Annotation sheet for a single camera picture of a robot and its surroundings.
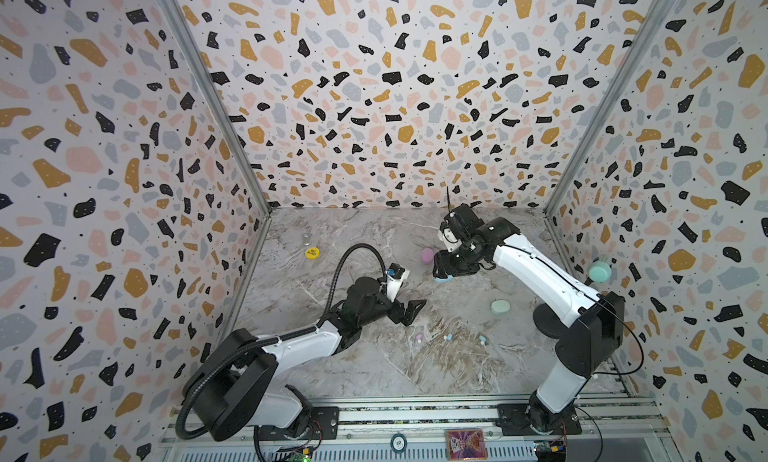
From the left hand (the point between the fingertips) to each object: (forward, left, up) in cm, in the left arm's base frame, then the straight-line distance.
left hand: (420, 288), depth 80 cm
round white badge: (-33, +6, -16) cm, 37 cm away
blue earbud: (-8, -9, -15) cm, 19 cm away
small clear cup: (+29, +39, -14) cm, 51 cm away
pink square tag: (-34, -10, -14) cm, 38 cm away
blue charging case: (-1, -7, +7) cm, 10 cm away
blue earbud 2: (-9, -19, -16) cm, 26 cm away
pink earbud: (-7, 0, -15) cm, 17 cm away
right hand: (+5, -6, +4) cm, 8 cm away
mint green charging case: (+2, -27, -16) cm, 31 cm away
